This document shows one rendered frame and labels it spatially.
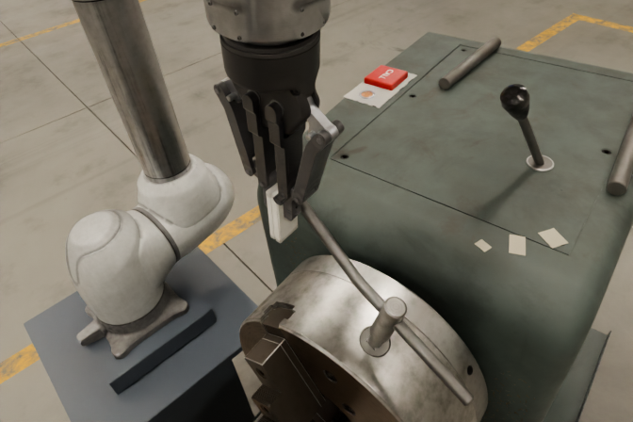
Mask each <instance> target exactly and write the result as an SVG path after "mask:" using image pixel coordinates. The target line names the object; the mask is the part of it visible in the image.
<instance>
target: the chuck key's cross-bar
mask: <svg viewBox="0 0 633 422"><path fill-rule="evenodd" d="M301 213H302V214H303V215H304V217H305V218H306V220H307V221H308V222H309V224H310V225H311V226H312V228H313V229H314V231H315V232H316V234H317V235H318V236H319V238H320V239H321V241H322V242H323V243H324V245H325V246H326V248H327V249H328V250H329V252H330V253H331V254H332V256H333V258H334V259H335V260H336V262H337V263H338V265H339V266H340V267H341V268H342V269H343V270H344V272H345V273H346V275H347V276H348V277H349V279H350V280H351V282H352V283H353V284H354V286H355V287H356V288H357V289H358V290H359V291H360V292H361V294H362V295H363V296H364V297H365V298H366V299H367V300H368V301H369V302H370V303H371V305H372V306H373V307H374V308H375V309H376V310H377V311H378V312H380V310H381V308H382V306H383V304H384V299H383V298H382V297H381V296H380V295H379V294H378V293H377V292H376V291H375V290H374V289H373V288H372V287H371V286H370V284H369V283H368V282H367V281H366V280H365V279H364V278H363V276H362V275H361V274H360V272H359V271H358V270H357V268H356V267H355V266H354V265H353V264H352V263H351V261H350V260H349V258H348V257H347V255H346V254H345V253H344V251H343V250H342V248H341V247H340V246H339V244H338V243H337V242H336V240H335V239H334V238H333V236H332V234H331V233H330V232H329V230H328V229H327V228H326V226H325V225H324V223H323V222H322V221H321V219H320V218H319V217H318V215H317V214H316V212H315V211H314V209H313V208H312V207H311V205H310V204H309V203H308V202H307V201H305V202H304V203H302V204H301ZM393 329H394V330H395V331H396V332H397V333H398V334H399V335H400V336H401V337H402V338H403V340H404V341H405V342H406V343H407V344H408V345H409V346H410V347H411V348H412V349H413V350H414V352H415V353H416V354H417V355H418V356H419V357H420V358H421V359H422V360H423V361H424V363H425V364H426V365H427V366H428V367H429V368H430V369H431V370H432V371H433V372H434V374H435V375H436V376H437V377H438V378H439V379H440V380H441V381H442V382H443V383H444V384H445V386H446V387H447V388H448V389H449V390H450V391H451V392H452V393H453V394H454V395H455V397H456V398H457V399H458V400H459V401H460V402H461V403H462V404H463V405H464V406H468V405H469V404H470V403H471V402H472V401H473V400H474V396H473V395H472V394H471V393H470V392H469V390H468V389H467V388H466V387H465V386H464V385H463V384H462V383H461V382H460V381H459V380H458V379H457V378H456V377H455V375H454V374H453V373H452V372H451V371H450V370H449V369H448V368H447V367H446V366H445V365H444V364H443V363H442V362H441V360H440V359H439V358H438V357H437V356H436V355H435V354H434V353H433V352H432V351H431V350H430V349H429V348H428V347H427V345H426V344H425V343H424V342H423V341H422V340H421V339H420V338H419V337H418V336H417V335H416V334H415V333H414V332H413V330H412V329H411V328H410V327H409V326H408V325H407V324H406V323H405V322H404V321H403V320H401V321H400V322H399V324H397V325H395V326H393Z"/></svg>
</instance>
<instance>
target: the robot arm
mask: <svg viewBox="0 0 633 422"><path fill-rule="evenodd" d="M203 1H204V7H205V13H206V19H207V21H208V23H209V24H210V26H211V27H212V29H213V30H215V31H216V32H218V33H219V39H220V46H221V52H222V58H223V65H224V70H225V72H226V74H227V76H228V77H226V78H225V79H223V80H221V81H219V82H218V83H217V84H215V85H214V91H215V93H216V94H217V96H218V98H219V100H220V102H221V104H222V106H223V107H224V110H225V113H226V116H227V119H228V122H229V124H230V127H231V130H232V133H233V136H234V139H235V144H236V147H237V149H238V152H239V155H240V158H241V161H242V165H243V168H244V171H245V172H246V173H247V174H248V175H249V176H254V175H255V176H256V177H257V178H258V183H259V185H260V187H262V188H263V196H264V203H265V205H266V207H267V208H268V221H269V230H270V237H272V238H273V239H276V241H277V242H279V243H282V242H283V241H284V240H285V239H286V238H287V237H289V236H290V235H291V234H292V233H293V232H294V231H295V230H296V229H297V228H298V214H299V213H300V212H301V204H302V203H304V202H305V201H306V200H307V199H308V198H309V197H310V196H311V195H313V194H314V193H315V192H316V191H317V190H318V187H319V184H320V181H321V178H322V175H323V171H324V169H325V166H326V163H327V160H328V157H329V154H330V151H331V148H332V145H333V141H334V140H335V139H336V138H337V137H338V136H339V135H340V134H341V133H342V132H343V131H344V124H343V123H342V122H341V121H339V120H333V121H332V122H330V121H329V120H328V119H327V117H326V116H325V115H324V114H323V113H322V112H321V111H320V109H319V106H320V100H319V97H318V94H317V90H316V79H317V73H318V70H319V66H320V28H322V27H323V26H324V25H325V24H326V23H327V22H328V19H329V16H330V11H331V0H203ZM72 2H73V6H74V8H75V11H76V13H77V16H78V18H79V20H80V23H81V25H82V26H83V29H84V31H85V34H86V36H87V38H88V41H89V44H90V47H91V49H92V51H93V54H94V55H95V58H96V60H97V62H98V65H99V67H100V69H101V72H102V74H103V77H104V79H105V82H106V84H107V86H108V89H109V91H110V94H111V96H112V98H113V101H114V103H115V105H116V108H117V109H118V112H119V114H120V116H121V119H122V122H123V125H124V127H125V130H126V132H127V134H128V137H129V138H130V140H131V143H132V145H133V148H134V150H135V152H136V155H137V157H138V161H139V163H140V166H141V167H142V171H141V173H140V175H139V177H138V183H137V185H138V205H137V206H136V207H134V208H133V209H132V210H130V211H126V212H125V211H122V210H116V209H106V210H101V211H97V212H94V213H92V214H89V215H87V216H85V217H83V218H82V219H81V220H79V221H78V222H77V223H76V224H75V225H74V227H73V228H72V229H71V231H70V232H69V234H68V236H67V238H66V244H65V256H66V264H67V268H68V271H69V274H70V277H71V279H72V281H73V284H74V286H75V288H76V289H77V291H78V293H79V295H80V296H81V298H82V299H83V301H84V302H85V303H86V305H87V306H86V309H85V311H86V313H87V314H88V316H89V317H92V318H93V319H94V320H93V321H92V322H91V323H90V324H89V325H88V326H87V327H86V328H85V329H84V330H82V331H81V332H80V333H79V334H78V335H77V336H76V337H77V339H78V340H80V341H81V343H80V344H81V345H82V346H86V345H88V344H90V343H92V342H95V341H97V340H99V339H101V338H103V337H106V339H107V340H108V342H109V344H110V347H111V352H112V354H113V356H114V357H115V358H116V359H122V358H124V357H125V356H126V355H127V354H128V353H129V352H130V351H131V350H132V349H133V348H134V347H135V346H137V345H138V344H139V343H141V342H142V341H144V340H145V339H146V338H148V337H149V336H151V335H152V334H153V333H155V332H157V331H158V330H160V329H161V328H162V327H164V326H165V325H167V324H168V323H169V322H171V321H172V320H174V319H175V318H177V317H180V316H182V315H184V314H186V313H187V312H188V310H189V306H188V303H187V302H186V301H185V300H183V299H181V298H179V297H178V296H177V295H176V294H175V292H174V291H173V290H172V289H171V288H170V286H169V285H168V284H167V283H166V282H165V281H164V280H165V279H166V277H167V276H168V274H169V273H170V271H171V269H172V268H173V266H174V265H175V263H176V262H178V261H179V260H180V259H181V258H183V257H184V256H186V255H187V254H189V253H190V252H192V251H193V250H194V249H196V248H197V247H198V246H199V245H200V244H202V243H203V242H204V241H205V240H206V239H207V238H208V237H209V236H211V235H212V234H213V233H214V232H215V231H216V230H217V229H218V228H219V227H220V225H221V224H222V223H223V222H224V221H225V219H226V218H227V216H228V214H229V213H230V211H231V208H232V206H233V203H234V200H235V194H234V188H233V185H232V183H231V181H230V179H229V178H228V176H227V175H226V174H225V173H224V172H223V171H222V170H220V169H219V168H218V167H216V166H214V165H211V164H208V163H203V161H202V160H201V159H200V158H199V157H197V156H195V155H193V154H189V153H188V151H187V146H186V144H185V141H184V138H183V135H182V132H181V129H180V126H179V123H178V121H177V118H176V115H175V112H174V108H173V105H172V102H171V99H170V95H169V92H168V89H167V86H166V83H165V80H164V77H163V74H162V72H161V69H160V65H159V62H158V59H157V56H156V53H155V50H154V46H153V43H152V40H151V37H150V34H149V31H148V28H147V25H146V23H145V19H144V16H143V13H142V10H141V7H140V4H139V1H138V0H72ZM306 122H308V123H309V129H308V134H307V135H306V136H305V137H306V139H307V140H308V142H307V144H306V146H305V147H304V150H303V153H302V134H303V133H304V131H305V127H306ZM254 156H255V159H254V160H252V158H253V157H254Z"/></svg>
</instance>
